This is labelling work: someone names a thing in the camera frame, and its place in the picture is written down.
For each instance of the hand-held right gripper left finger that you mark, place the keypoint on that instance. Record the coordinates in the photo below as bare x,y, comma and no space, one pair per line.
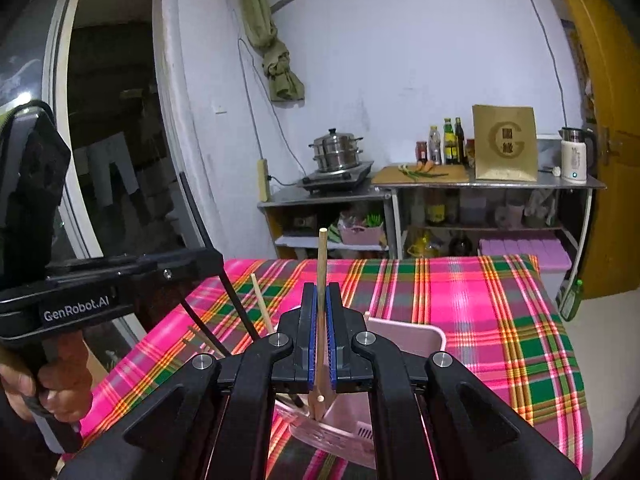
313,340

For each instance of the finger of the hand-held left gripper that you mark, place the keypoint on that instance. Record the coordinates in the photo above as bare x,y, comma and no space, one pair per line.
190,265

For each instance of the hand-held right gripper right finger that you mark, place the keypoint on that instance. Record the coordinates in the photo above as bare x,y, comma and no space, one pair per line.
330,340

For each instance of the wooden chopstick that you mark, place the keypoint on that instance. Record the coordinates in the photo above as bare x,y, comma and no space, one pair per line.
262,300
323,260
330,385

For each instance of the black chopstick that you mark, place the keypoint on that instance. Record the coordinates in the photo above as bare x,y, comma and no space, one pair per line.
202,327
197,215

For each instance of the pink utensil basket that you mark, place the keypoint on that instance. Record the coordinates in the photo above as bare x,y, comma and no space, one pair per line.
415,335

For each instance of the person's left hand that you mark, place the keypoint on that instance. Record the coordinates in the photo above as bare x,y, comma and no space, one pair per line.
70,380

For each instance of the pink shelf basket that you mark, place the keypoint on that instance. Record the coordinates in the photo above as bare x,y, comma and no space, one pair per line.
362,236

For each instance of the low metal table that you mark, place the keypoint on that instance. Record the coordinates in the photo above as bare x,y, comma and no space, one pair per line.
280,201

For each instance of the yellow power strip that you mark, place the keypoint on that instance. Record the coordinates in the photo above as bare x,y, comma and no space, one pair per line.
263,180

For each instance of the yellow oil jug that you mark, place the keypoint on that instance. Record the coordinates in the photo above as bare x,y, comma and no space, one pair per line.
422,245

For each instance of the pink plaid tablecloth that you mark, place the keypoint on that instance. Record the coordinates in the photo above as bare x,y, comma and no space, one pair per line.
475,320

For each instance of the black induction cooker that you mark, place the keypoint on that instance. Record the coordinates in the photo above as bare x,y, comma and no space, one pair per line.
335,180

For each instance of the dark glass bottle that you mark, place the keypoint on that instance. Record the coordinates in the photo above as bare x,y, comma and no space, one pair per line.
460,245

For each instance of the wooden cutting board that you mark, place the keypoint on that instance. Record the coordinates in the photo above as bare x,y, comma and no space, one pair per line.
390,176

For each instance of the steel steamer pot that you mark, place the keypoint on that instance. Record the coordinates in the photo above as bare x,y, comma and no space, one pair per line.
335,152

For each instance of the green onion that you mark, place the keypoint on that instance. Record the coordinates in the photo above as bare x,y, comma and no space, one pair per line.
420,175

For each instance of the orange carrot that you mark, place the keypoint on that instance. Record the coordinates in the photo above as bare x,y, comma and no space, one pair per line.
426,166

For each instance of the red sauce jar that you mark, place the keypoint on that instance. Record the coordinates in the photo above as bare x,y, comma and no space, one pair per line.
422,152

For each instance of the purple storage box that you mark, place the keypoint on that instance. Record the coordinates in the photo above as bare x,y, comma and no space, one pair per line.
525,255

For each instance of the clear plastic bottle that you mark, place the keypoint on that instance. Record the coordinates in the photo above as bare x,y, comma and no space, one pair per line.
435,147

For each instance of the dark sauce bottle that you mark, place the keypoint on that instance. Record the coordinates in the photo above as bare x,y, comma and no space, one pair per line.
459,142

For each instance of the green hanging curtain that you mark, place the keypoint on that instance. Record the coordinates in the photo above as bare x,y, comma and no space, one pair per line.
265,35

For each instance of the green plastic bottle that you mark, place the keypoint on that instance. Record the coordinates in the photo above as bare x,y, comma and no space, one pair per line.
572,302

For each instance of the gold gift box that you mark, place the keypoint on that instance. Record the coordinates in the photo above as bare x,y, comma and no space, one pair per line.
505,145

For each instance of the long metal table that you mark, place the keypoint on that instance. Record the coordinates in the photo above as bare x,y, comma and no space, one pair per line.
550,183

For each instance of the white electric kettle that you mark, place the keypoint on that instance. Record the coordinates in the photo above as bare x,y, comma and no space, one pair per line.
574,160

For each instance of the yellow wooden door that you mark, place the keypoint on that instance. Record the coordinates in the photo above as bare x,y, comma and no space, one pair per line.
615,135

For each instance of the white sliding door frame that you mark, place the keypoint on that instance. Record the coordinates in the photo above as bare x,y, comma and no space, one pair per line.
170,135

